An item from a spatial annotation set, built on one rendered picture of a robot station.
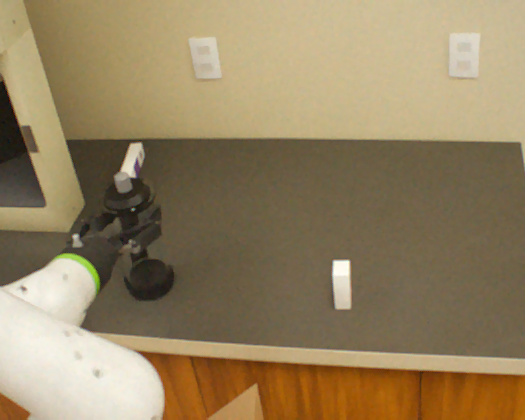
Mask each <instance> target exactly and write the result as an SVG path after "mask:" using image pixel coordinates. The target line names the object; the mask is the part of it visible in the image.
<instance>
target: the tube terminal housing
mask: <svg viewBox="0 0 525 420"><path fill-rule="evenodd" d="M0 33H1V35H2V38H3V40H2V41H3V43H4V45H5V48H6V49H5V51H4V52H3V53H2V54H1V55H0V72H1V73H2V76H3V78H4V80H5V83H6V85H7V87H6V88H7V90H8V92H9V95H10V98H11V102H12V105H13V107H14V109H15V112H16V117H17V120H18V121H19V124H20V127H21V131H22V126H21V125H30V128H31V130H32V133H33V136H34V138H35V141H36V146H37V148H38V151H39V153H30V151H29V148H28V146H27V149H28V151H29V154H30V156H31V158H32V161H33V166H34V169H35V171H36V173H37V176H38V179H39V181H40V186H41V188H42V191H43V194H44V196H45V199H46V201H47V205H46V207H45V208H19V207H0V230H25V231H51V232H69V231H70V229H71V227H72V226H73V224H74V222H75V221H76V217H77V216H78V214H80V212H81V210H82V209H83V207H84V205H85V201H84V198H83V196H82V193H81V190H80V187H79V184H78V181H77V176H76V173H75V170H74V167H73V164H72V162H71V159H70V153H69V150H68V148H67V145H66V142H65V139H64V136H63V131H62V128H61V125H60V122H59V120H58V117H57V116H58V114H57V111H56V109H55V106H54V103H53V100H52V95H51V92H50V89H49V87H48V84H47V82H48V81H47V78H46V76H45V73H44V70H43V65H42V62H41V59H40V57H39V54H38V49H37V46H36V43H35V40H34V35H33V32H32V30H31V27H30V22H29V19H28V16H27V14H26V8H25V6H24V3H23V0H0ZM22 134H23V136H24V133H23V131H22ZM24 139H25V136H24ZM25 142H26V143H27V141H26V139H25Z"/></svg>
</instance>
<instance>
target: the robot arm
mask: <svg viewBox="0 0 525 420"><path fill-rule="evenodd" d="M88 217H89V221H88V222H86V220H84V219H82V220H80V221H79V223H78V224H77V226H76V230H75V232H74V233H73V235H72V236H71V237H70V238H68V239H67V240H66V241H67V247H66V248H65V249H63V250H62V251H61V252H60V253H59V254H58V256H57V257H56V258H55V259H54V260H53V261H51V262H50V263H49V264H48V265H47V266H46V267H44V268H43V269H42V270H40V271H38V272H35V273H34V274H30V275H29V276H26V277H25V278H23V279H21V280H19V281H18V282H15V283H11V284H9V285H6V286H4V287H0V393H2V394H3V395H4V396H6V397H7V398H9V399H10V400H12V401H13V402H15V403H17V404H18V405H20V406H21V407H22V408H24V409H25V410H27V411H28V412H30V416H29V417H28V418H27V420H162V417H163V409H164V390H163V386H162V383H161V380H160V378H159V375H158V374H157V373H156V371H155V369H154V368H153V367H152V365H151V364H150V363H149V362H148V360H147V359H145V358H144V357H142V356H141V355H140V354H138V353H136V352H134V351H132V350H131V349H129V348H126V347H124V346H121V345H118V344H117V343H114V342H112V341H109V340H107V339H104V338H103V337H100V336H98V335H95V334H93V333H91V332H89V331H87V330H85V329H82V328H79V327H80V326H81V324H82V322H83V320H84V318H85V316H86V311H87V309H88V307H89V305H90V304H91V303H92V302H93V301H94V300H95V298H96V296H97V295H98V294H99V293H100V291H101V290H103V289H104V286H105V285H106V284H107V283H108V282H109V280H110V278H111V275H112V270H113V268H114V265H115V263H116V260H117V258H118V257H121V256H123V255H124V254H125V253H131V254H132V256H133V257H138V256H140V254H141V251H142V250H143V249H144V248H146V247H147V246H148V245H150V244H151V243H152V242H154V241H155V240H156V239H158V238H159V237H161V236H162V230H161V222H159V221H160V220H161V219H162V217H161V210H160V205H156V206H155V207H154V209H153V210H152V211H151V212H150V213H149V214H147V215H146V216H145V217H144V218H143V219H144V222H143V223H141V224H139V225H138V226H136V227H133V228H131V229H129V230H127V231H125V232H122V231H120V232H118V233H116V234H113V235H101V234H100V235H98V232H102V231H103V230H104V229H105V228H106V227H107V226H108V225H109V224H110V221H109V218H108V215H107V214H104V213H103V212H101V213H100V214H98V215H97V216H95V215H94V214H91V215H89V216H88ZM87 231H90V233H91V234H89V235H87ZM119 237H120V238H119Z"/></svg>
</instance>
